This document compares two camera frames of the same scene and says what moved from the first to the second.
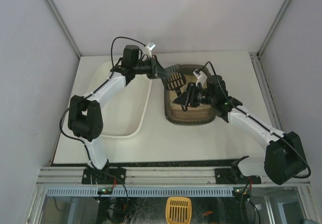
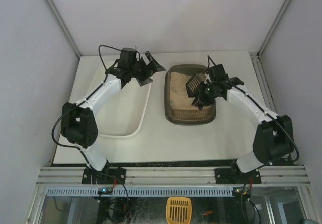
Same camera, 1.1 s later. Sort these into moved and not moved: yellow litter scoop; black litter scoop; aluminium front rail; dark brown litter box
Moved: black litter scoop
Not moved: yellow litter scoop; dark brown litter box; aluminium front rail
